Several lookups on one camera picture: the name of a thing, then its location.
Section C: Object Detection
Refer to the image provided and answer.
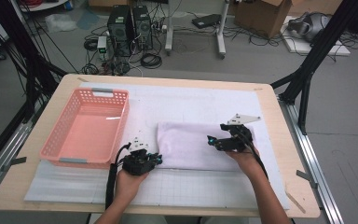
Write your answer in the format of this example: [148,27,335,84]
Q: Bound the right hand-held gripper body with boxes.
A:
[217,113,262,154]

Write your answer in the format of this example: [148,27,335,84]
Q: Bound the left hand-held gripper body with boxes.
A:
[120,136,159,177]

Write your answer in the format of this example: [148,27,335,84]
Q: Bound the lavender towel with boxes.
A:
[157,120,258,173]

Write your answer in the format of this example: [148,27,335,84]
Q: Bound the pink plastic basket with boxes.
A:
[38,87,131,171]

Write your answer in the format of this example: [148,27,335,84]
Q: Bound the person's right hand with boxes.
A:
[225,145,265,179]

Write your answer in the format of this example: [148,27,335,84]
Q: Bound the person's left hand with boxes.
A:
[114,168,151,203]

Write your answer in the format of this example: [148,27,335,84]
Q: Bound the white grid foam mat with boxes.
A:
[23,81,291,210]

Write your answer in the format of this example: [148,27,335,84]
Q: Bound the thin wooden stick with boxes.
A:
[285,190,307,215]

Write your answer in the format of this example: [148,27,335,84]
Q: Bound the black flat box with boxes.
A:
[191,13,223,30]

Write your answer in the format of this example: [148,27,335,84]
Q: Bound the white foam board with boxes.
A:
[280,15,352,58]

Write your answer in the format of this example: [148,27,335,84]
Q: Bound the open cardboard box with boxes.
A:
[233,0,293,40]

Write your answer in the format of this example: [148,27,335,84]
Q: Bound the white metal stand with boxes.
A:
[163,0,231,60]

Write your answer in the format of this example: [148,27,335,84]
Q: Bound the small white box green light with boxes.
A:
[96,35,108,62]

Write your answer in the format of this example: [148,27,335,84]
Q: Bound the black computer tower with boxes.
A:
[106,4,134,59]
[131,5,154,51]

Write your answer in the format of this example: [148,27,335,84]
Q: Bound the grey rounded device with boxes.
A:
[286,11,332,43]

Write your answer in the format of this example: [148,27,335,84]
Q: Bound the closed cardboard box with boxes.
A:
[88,0,131,8]
[288,0,344,17]

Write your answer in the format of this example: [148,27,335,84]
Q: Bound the clear plastic bag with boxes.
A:
[45,13,77,34]

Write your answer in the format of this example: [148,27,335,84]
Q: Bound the white round table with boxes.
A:
[18,0,71,13]

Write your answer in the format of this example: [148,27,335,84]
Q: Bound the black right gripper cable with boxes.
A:
[236,129,269,181]

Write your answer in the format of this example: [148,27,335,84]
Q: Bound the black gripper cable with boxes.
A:
[103,142,133,211]
[236,129,269,181]

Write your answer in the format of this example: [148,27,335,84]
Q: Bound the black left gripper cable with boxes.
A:
[103,142,133,211]

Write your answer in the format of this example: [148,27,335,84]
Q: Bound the aluminium rail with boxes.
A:
[278,94,345,224]
[0,119,35,204]

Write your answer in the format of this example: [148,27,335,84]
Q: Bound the grey metal bracket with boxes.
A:
[1,156,28,173]
[296,169,319,189]

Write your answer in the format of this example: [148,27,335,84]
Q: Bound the coiled black cable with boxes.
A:
[140,52,163,70]

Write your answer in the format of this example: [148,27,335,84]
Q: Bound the tangled black floor cables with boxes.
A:
[180,10,296,48]

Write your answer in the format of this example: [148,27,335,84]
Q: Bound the black metal frame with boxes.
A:
[269,0,358,136]
[0,0,70,124]

